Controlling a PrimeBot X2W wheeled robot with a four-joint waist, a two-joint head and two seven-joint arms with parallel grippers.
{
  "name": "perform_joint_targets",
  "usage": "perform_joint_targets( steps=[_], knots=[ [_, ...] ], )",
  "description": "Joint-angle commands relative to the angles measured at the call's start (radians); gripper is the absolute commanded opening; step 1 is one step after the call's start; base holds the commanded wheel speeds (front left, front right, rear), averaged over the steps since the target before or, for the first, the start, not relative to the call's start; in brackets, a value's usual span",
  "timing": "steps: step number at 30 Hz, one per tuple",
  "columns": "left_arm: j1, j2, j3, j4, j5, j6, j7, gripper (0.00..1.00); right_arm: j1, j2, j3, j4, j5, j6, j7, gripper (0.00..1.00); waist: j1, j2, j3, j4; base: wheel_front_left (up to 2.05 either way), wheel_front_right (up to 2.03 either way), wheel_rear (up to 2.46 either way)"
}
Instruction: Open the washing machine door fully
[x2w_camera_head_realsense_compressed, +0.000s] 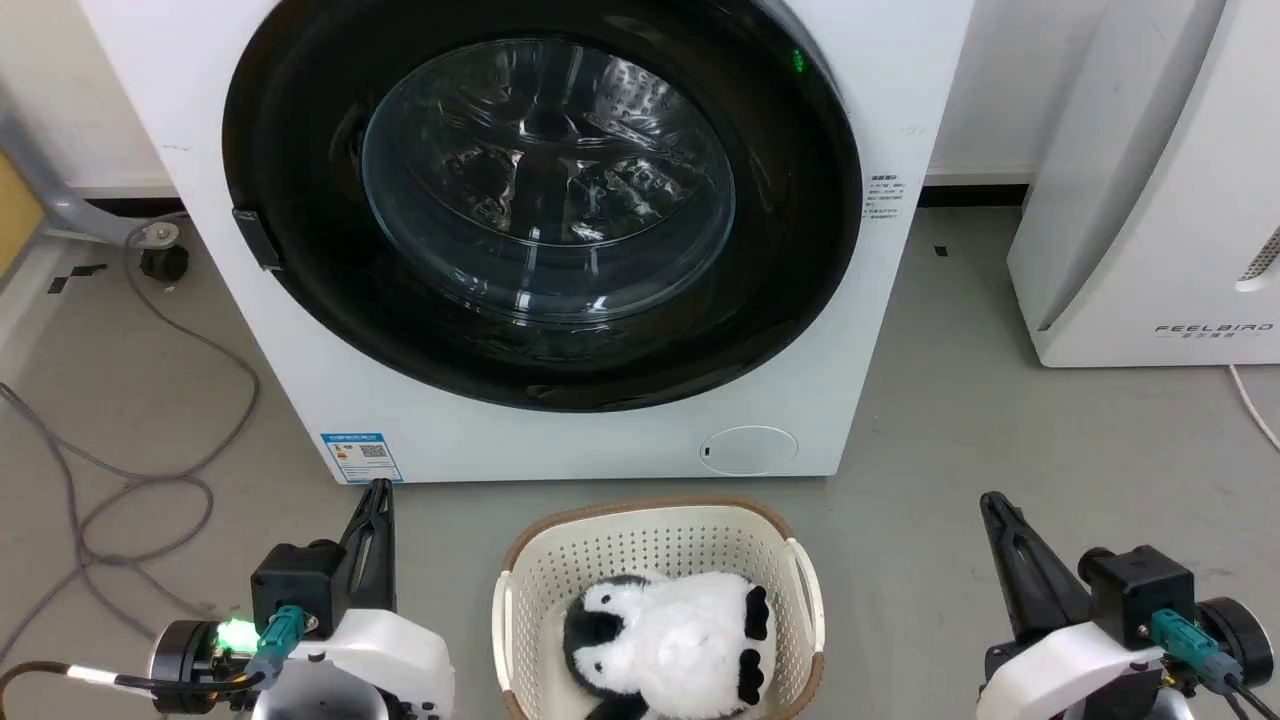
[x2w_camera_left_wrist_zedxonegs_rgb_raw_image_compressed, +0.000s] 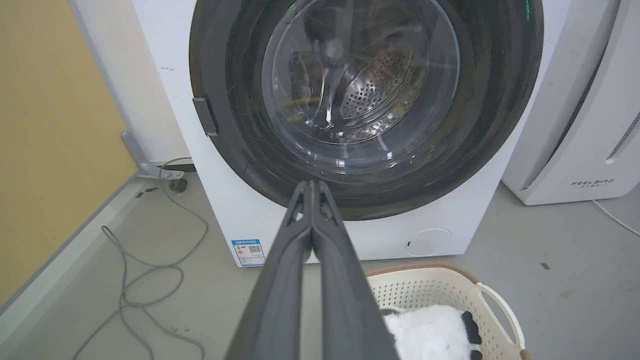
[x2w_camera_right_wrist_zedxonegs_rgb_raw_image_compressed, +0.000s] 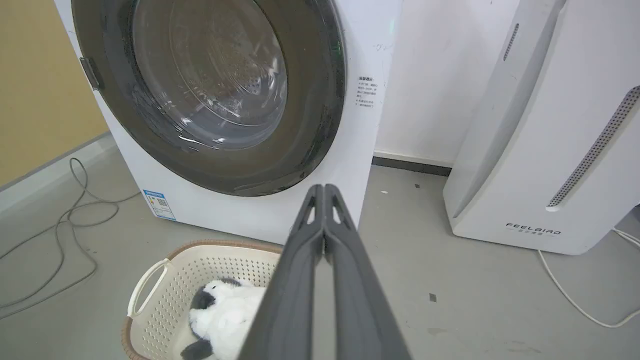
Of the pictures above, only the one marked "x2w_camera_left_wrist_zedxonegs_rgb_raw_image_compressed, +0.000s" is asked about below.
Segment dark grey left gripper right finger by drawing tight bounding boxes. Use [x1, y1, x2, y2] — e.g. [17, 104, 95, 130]
[310, 180, 400, 360]

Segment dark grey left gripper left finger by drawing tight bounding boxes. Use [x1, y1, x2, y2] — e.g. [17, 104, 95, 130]
[224, 180, 315, 360]

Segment white front-load washing machine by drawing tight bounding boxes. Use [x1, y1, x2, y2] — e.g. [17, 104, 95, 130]
[131, 0, 574, 268]

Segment round dark glass washer door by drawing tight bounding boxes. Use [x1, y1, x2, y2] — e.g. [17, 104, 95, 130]
[189, 0, 545, 221]

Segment blue energy label sticker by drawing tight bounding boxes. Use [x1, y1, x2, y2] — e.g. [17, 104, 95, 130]
[231, 238, 266, 268]

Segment white and black plush toy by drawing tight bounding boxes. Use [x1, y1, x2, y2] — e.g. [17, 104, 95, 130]
[378, 304, 484, 360]

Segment cream perforated laundry basket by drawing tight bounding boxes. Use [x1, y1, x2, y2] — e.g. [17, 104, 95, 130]
[365, 264, 532, 360]

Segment round white filter cover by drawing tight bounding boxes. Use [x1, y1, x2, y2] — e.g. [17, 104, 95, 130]
[404, 228, 454, 258]

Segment white air purifier appliance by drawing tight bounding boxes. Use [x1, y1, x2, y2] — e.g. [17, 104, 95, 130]
[501, 0, 640, 206]

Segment grey power cable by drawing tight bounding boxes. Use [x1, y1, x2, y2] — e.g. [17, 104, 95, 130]
[71, 157, 209, 360]

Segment grey washer door handle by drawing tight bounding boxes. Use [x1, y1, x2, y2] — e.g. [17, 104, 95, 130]
[192, 96, 219, 137]

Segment white power cable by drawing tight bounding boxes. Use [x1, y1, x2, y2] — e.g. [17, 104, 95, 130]
[592, 199, 640, 238]

